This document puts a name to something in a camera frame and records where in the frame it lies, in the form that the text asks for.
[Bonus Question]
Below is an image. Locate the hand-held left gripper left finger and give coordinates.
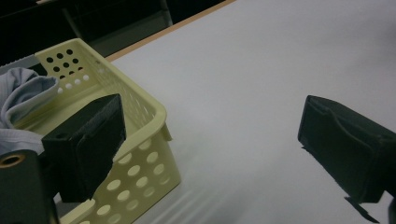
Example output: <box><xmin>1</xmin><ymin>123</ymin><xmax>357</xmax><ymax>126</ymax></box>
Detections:
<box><xmin>41</xmin><ymin>93</ymin><xmax>127</xmax><ymax>203</ymax></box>

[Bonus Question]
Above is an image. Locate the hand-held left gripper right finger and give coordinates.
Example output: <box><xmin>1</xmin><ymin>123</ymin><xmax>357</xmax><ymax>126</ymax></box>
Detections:
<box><xmin>297</xmin><ymin>94</ymin><xmax>396</xmax><ymax>224</ymax></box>

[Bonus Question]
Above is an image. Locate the pale yellow plastic basket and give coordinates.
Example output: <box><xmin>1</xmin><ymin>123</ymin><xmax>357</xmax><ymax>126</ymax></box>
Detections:
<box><xmin>13</xmin><ymin>37</ymin><xmax>182</xmax><ymax>224</ymax></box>

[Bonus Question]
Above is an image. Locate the light blue tank top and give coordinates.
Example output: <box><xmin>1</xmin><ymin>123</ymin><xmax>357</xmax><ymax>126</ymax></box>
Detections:
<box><xmin>0</xmin><ymin>67</ymin><xmax>60</xmax><ymax>157</ymax></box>

